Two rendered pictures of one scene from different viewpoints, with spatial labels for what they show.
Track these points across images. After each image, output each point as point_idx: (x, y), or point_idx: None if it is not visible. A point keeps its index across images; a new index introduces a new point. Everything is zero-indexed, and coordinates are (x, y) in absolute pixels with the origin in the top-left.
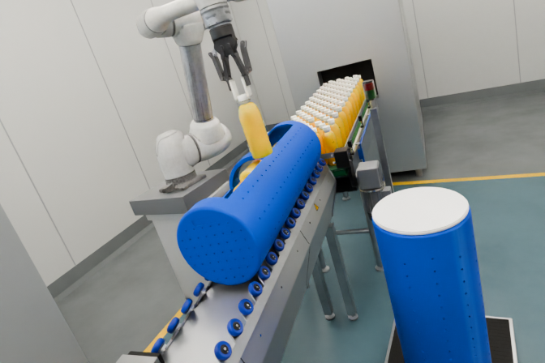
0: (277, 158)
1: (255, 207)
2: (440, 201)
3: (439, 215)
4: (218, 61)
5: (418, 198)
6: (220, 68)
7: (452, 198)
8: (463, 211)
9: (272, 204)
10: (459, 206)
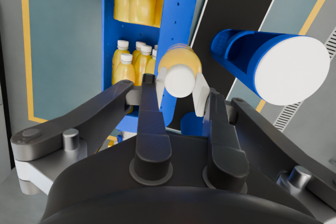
0: None
1: (171, 104)
2: (311, 70)
3: (299, 89)
4: (102, 124)
5: (300, 59)
6: (116, 117)
7: (320, 70)
8: (314, 90)
9: None
10: (317, 82)
